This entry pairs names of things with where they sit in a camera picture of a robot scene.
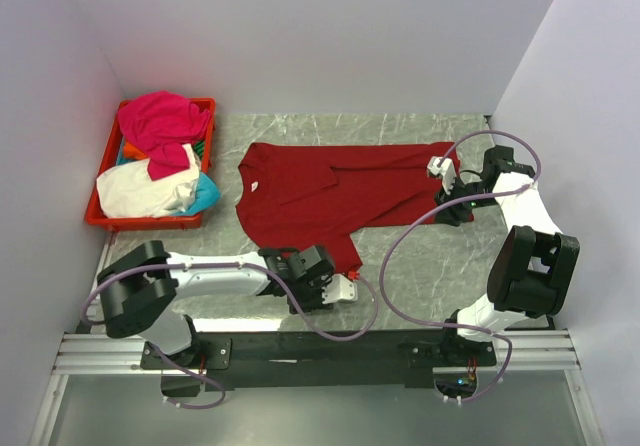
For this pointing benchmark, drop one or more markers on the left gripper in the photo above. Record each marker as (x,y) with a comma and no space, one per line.
(314,304)

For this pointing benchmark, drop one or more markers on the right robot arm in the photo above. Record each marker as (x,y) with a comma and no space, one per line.
(533,269)

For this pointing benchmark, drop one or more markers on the green t shirt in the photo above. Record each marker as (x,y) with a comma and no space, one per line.
(199,148)

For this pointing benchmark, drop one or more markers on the orange t shirt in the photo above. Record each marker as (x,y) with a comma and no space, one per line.
(131,152)

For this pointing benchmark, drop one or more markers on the black base beam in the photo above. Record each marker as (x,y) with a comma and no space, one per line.
(299,359)

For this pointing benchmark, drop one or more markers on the turquoise t shirt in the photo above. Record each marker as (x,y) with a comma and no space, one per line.
(206,195)

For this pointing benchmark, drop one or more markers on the dark red t shirt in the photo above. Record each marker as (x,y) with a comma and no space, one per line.
(300,196)

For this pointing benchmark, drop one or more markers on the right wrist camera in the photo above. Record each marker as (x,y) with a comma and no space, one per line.
(443,169)

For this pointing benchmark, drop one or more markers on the pink t shirt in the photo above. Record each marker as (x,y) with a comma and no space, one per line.
(159,125)

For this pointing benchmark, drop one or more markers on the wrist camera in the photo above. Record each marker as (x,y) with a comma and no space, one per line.
(443,169)
(340,289)

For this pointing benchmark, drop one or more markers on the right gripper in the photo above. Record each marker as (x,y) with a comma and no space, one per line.
(453,216)

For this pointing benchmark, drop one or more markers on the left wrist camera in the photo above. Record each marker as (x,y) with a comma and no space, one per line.
(340,289)

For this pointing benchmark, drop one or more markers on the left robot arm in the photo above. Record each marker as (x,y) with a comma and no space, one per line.
(142,285)

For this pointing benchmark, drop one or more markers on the white t shirt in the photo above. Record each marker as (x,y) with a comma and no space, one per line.
(127,191)

